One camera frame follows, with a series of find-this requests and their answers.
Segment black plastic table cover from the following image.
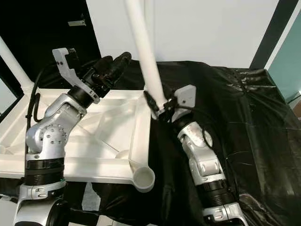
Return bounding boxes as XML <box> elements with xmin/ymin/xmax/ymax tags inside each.
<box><xmin>0</xmin><ymin>59</ymin><xmax>301</xmax><ymax>226</ymax></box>

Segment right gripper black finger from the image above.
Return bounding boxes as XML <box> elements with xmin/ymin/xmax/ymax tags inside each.
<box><xmin>143</xmin><ymin>90</ymin><xmax>163</xmax><ymax>113</ymax></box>

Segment metal door handle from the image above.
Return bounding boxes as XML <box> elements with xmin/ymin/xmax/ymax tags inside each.
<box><xmin>68</xmin><ymin>14</ymin><xmax>87</xmax><ymax>26</ymax></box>

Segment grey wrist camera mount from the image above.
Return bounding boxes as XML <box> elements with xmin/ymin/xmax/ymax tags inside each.
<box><xmin>172</xmin><ymin>85</ymin><xmax>197</xmax><ymax>121</ymax></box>
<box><xmin>52</xmin><ymin>47</ymin><xmax>102</xmax><ymax>104</ymax></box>

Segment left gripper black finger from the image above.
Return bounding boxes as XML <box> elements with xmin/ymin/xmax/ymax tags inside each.
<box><xmin>92</xmin><ymin>56</ymin><xmax>113</xmax><ymax>71</ymax></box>
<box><xmin>107</xmin><ymin>52</ymin><xmax>132</xmax><ymax>81</ymax></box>

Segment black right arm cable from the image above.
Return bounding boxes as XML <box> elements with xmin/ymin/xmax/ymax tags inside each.
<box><xmin>179</xmin><ymin>104</ymin><xmax>229</xmax><ymax>161</ymax></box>

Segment black door frame post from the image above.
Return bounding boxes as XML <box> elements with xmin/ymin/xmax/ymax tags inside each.
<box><xmin>249</xmin><ymin>0</ymin><xmax>297</xmax><ymax>70</ymax></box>

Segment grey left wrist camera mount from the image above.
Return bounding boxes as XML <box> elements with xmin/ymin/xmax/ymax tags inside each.
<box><xmin>52</xmin><ymin>47</ymin><xmax>102</xmax><ymax>104</ymax></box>

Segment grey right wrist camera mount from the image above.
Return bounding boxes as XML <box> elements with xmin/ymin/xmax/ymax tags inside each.
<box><xmin>172</xmin><ymin>85</ymin><xmax>197</xmax><ymax>121</ymax></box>

